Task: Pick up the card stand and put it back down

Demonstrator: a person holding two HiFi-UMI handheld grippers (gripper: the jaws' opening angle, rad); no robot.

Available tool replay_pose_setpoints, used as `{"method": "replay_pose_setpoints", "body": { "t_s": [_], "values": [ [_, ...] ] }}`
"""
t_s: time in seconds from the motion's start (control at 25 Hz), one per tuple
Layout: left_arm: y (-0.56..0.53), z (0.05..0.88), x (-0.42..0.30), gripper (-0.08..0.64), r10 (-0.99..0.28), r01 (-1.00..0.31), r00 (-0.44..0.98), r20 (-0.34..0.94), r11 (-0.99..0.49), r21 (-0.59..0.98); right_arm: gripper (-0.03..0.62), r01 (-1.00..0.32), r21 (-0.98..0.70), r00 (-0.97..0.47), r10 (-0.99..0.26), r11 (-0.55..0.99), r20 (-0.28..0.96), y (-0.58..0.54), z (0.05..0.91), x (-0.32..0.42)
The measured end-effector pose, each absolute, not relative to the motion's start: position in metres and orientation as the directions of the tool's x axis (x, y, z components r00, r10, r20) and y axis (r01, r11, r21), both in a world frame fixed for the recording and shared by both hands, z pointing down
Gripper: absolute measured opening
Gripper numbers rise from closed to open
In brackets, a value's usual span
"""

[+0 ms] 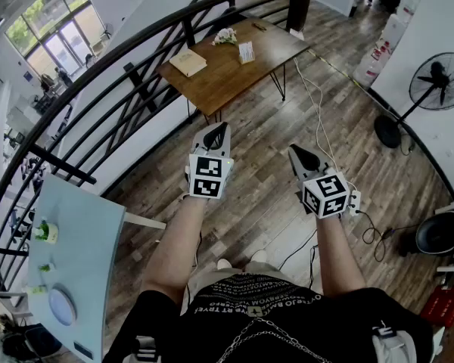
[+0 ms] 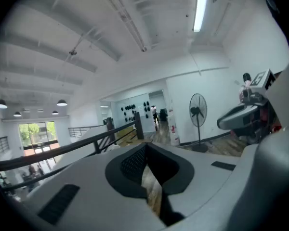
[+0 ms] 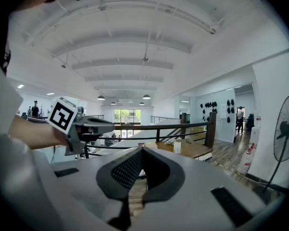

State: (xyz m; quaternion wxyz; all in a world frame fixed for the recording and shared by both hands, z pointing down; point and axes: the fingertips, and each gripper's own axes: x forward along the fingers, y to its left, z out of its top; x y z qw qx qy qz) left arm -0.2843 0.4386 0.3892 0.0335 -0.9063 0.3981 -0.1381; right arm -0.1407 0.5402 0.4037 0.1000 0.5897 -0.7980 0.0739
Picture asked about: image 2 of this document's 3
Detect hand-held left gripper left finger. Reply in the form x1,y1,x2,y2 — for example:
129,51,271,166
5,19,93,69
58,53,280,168
23,142,167,231

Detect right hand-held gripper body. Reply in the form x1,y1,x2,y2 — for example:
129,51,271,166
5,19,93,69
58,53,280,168
240,68,277,107

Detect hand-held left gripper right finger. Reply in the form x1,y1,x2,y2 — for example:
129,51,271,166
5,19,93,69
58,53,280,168
146,142,243,226

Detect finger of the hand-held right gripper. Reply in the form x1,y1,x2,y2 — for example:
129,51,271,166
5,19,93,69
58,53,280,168
216,103,260,131

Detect black standing floor fan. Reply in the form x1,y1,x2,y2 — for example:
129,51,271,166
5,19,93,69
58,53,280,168
189,93,209,153

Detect thin metal balcony railing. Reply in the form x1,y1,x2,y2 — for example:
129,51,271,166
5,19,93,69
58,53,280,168
67,125,104,138
0,136,10,161

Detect dark metal stair railing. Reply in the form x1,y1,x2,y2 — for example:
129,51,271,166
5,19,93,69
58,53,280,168
0,112,145,197

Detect large glass window door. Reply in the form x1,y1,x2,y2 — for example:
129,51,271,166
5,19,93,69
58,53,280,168
18,121,60,155

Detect group of black pendant lamps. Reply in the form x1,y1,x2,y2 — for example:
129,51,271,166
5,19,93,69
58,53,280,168
0,99,68,117

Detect white ceiling tube light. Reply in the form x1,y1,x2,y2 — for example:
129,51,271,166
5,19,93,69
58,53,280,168
192,0,210,33

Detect slim dark wooden newel post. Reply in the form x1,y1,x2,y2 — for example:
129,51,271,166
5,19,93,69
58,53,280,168
106,116,117,144

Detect thick dark wooden newel post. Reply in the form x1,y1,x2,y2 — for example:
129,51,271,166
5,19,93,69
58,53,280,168
134,112,145,141

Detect group of black wall-hung caps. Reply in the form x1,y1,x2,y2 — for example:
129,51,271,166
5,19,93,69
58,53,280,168
121,101,151,122

